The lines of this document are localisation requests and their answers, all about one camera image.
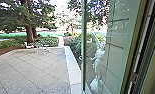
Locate green glass door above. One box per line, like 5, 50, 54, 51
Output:
80, 0, 146, 94

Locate metal door lever handle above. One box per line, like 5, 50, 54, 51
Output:
78, 54, 85, 62

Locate dark green bush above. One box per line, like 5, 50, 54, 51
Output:
63, 32, 105, 65

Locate small distant tree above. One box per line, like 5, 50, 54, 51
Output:
59, 9, 83, 34

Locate low green hedge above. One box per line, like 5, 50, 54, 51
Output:
0, 35, 60, 52

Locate small grey outdoor fixture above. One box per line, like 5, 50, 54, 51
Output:
35, 42, 52, 55

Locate red leaved tree branches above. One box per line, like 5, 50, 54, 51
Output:
67, 0, 111, 25

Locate grey building column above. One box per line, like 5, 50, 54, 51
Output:
100, 0, 141, 94

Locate small white outdoor bench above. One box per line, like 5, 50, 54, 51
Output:
23, 41, 35, 51

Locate large outdoor tree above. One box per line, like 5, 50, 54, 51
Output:
0, 0, 58, 45

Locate bright green lawn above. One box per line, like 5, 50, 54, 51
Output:
0, 31, 65, 39

